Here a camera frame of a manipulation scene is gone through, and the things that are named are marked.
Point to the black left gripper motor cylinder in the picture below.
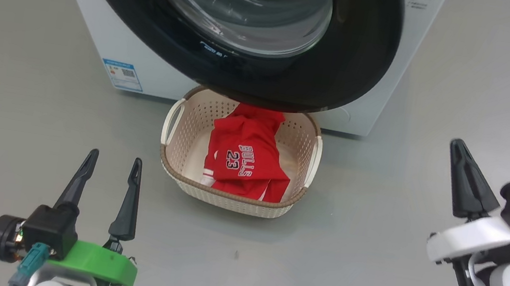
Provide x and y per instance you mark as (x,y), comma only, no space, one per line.
(3,236)

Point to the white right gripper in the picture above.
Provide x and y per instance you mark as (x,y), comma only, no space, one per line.
(468,240)

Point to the white washing machine body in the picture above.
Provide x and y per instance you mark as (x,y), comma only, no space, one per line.
(102,14)

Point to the red Bulls basketball jersey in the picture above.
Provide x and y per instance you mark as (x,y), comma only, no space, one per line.
(247,162)

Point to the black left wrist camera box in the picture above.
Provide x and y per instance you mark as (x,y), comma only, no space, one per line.
(49,231)

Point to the cream perforated laundry basket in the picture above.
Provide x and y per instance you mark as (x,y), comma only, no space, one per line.
(183,152)

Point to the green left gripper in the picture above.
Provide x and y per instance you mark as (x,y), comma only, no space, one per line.
(105,264)

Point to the blue energy label sticker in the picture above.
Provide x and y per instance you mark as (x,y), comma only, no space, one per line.
(122,75)

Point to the black round washing machine door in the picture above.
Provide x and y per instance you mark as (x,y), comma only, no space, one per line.
(349,51)

